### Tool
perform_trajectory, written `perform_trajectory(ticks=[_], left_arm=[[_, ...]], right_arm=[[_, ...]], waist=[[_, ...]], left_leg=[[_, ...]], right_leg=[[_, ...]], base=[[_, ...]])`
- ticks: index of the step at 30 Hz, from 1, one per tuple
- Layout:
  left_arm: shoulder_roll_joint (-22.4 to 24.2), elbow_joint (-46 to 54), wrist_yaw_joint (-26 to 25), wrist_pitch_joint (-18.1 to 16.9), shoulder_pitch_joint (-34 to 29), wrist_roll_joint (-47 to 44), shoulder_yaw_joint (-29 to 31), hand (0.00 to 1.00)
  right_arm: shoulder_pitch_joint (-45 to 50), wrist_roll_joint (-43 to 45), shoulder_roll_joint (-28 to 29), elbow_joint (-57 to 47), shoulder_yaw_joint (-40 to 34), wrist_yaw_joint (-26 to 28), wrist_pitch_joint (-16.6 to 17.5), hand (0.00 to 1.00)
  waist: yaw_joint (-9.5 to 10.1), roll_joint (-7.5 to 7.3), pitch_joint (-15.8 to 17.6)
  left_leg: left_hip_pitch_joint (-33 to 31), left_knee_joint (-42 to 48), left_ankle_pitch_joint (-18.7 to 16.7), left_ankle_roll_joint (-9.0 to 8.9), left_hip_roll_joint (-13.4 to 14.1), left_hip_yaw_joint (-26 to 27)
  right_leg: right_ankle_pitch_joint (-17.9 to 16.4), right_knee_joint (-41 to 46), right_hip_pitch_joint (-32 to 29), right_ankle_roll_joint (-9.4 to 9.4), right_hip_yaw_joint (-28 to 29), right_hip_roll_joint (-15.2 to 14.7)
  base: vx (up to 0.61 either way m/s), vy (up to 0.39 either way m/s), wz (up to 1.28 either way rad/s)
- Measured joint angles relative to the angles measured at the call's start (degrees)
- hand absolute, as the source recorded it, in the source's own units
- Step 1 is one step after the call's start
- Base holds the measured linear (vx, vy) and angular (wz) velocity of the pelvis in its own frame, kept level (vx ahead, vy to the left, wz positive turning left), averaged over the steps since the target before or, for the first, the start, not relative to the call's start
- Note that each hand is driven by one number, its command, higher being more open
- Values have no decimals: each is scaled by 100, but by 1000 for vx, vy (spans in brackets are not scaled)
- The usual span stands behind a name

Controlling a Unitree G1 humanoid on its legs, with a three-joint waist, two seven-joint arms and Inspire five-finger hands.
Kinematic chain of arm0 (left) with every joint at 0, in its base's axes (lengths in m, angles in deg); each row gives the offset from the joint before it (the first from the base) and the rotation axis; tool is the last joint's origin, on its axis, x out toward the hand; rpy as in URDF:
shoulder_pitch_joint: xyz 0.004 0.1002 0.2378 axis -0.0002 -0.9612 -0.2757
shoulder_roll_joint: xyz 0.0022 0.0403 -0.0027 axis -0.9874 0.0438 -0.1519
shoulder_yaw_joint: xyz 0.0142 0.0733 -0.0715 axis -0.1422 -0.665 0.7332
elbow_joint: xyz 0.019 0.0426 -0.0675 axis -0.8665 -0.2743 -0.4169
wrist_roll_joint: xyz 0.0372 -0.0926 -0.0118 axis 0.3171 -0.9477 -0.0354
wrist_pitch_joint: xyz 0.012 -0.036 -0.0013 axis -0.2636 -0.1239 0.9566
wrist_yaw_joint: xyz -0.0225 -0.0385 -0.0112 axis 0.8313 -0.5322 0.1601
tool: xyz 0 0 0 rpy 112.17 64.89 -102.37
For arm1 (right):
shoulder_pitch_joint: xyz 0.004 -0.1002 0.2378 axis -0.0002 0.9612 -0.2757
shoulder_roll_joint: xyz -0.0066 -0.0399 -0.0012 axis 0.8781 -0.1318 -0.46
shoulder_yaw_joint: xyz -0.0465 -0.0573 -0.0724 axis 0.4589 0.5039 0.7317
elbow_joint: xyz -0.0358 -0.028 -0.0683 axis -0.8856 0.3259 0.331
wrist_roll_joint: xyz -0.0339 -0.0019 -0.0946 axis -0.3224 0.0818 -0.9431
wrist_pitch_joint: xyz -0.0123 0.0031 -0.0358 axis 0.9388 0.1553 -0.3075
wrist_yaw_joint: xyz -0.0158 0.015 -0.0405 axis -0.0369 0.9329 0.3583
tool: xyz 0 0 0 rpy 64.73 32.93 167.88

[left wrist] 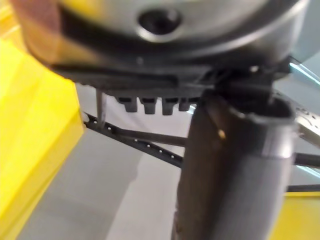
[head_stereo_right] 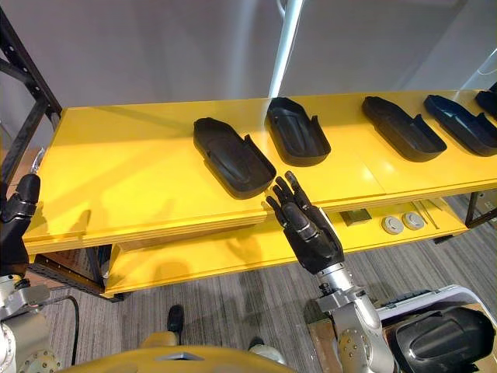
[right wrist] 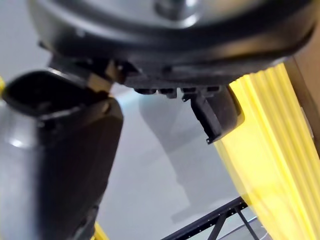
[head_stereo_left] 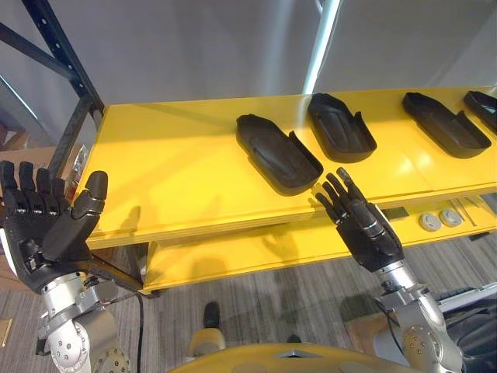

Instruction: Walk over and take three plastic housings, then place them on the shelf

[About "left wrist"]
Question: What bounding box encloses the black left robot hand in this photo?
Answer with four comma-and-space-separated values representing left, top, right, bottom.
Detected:
14, 0, 310, 240

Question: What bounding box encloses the black plain rack beam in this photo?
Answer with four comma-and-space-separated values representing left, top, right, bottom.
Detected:
291, 151, 320, 174
286, 184, 320, 193
123, 127, 187, 148

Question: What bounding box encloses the black perforated rack beam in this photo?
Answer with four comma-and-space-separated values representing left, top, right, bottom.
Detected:
83, 112, 185, 169

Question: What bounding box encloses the silver perforated metal bracket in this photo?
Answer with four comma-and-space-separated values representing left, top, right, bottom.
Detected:
294, 104, 320, 141

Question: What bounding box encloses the thin grey rack post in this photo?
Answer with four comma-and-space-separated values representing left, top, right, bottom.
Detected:
95, 89, 107, 126

